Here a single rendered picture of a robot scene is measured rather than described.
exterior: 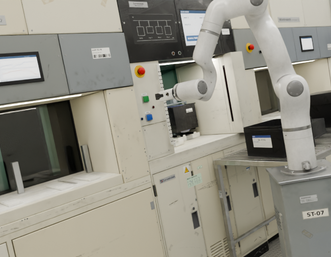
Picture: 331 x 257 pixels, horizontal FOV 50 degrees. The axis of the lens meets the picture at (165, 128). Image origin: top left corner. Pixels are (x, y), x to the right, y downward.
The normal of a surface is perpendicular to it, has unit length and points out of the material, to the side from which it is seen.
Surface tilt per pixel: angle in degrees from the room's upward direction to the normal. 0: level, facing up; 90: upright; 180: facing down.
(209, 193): 90
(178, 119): 90
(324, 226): 90
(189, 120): 90
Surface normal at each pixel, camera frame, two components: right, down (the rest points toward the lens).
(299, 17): 0.62, -0.06
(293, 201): -0.09, 0.10
